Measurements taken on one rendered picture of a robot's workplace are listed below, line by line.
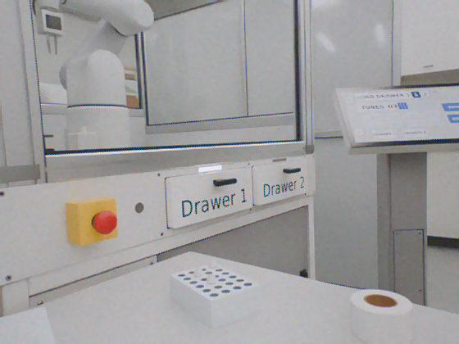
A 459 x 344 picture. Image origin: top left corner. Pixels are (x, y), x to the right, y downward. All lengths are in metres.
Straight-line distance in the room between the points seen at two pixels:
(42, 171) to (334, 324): 0.49
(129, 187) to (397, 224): 1.17
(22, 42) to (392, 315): 0.64
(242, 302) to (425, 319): 0.24
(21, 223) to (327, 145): 2.06
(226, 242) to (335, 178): 1.56
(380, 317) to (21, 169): 0.54
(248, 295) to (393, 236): 1.18
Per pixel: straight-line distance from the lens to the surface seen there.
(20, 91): 0.67
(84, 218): 0.66
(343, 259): 2.58
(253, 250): 1.11
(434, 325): 0.58
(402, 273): 1.72
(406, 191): 1.65
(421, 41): 4.09
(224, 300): 0.52
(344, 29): 2.53
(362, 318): 0.50
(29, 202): 0.67
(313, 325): 0.54
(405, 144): 1.51
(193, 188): 0.85
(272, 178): 1.10
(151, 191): 0.79
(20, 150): 0.67
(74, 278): 0.74
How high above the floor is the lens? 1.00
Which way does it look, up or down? 5 degrees down
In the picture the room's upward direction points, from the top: 2 degrees counter-clockwise
